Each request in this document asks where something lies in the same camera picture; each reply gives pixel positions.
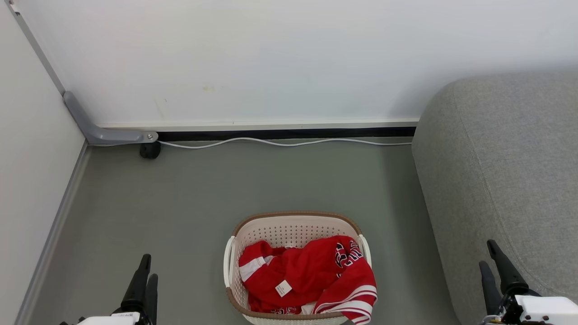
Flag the white partition bottom rail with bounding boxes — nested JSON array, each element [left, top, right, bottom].
[[97, 118, 420, 132]]

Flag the cream perforated laundry basket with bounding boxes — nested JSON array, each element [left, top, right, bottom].
[[223, 211, 373, 325]]

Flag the red white striped garment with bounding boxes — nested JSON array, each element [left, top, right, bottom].
[[312, 239, 378, 325]]

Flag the grey partition floor rail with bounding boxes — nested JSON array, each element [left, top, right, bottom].
[[16, 142, 91, 325]]

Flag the grey partition frame strip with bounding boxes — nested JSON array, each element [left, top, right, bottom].
[[5, 0, 66, 95]]

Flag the grey metal partition foot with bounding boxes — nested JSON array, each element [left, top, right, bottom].
[[63, 91, 158, 145]]

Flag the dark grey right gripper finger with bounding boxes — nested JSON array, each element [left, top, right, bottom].
[[486, 239, 530, 295], [478, 260, 503, 316]]

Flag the grey fabric sofa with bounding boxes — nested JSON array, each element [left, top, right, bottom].
[[412, 72, 578, 325]]

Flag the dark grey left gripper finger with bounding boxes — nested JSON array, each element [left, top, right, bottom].
[[144, 273, 159, 325], [120, 254, 152, 313]]

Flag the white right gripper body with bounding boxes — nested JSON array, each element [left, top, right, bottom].
[[481, 289, 578, 325]]

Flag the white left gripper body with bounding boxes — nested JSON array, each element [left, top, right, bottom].
[[59, 309, 152, 325]]

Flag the red garment with white band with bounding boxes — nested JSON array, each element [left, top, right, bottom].
[[238, 236, 344, 315]]

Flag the white floor cable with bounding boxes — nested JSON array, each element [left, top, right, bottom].
[[158, 137, 412, 149]]

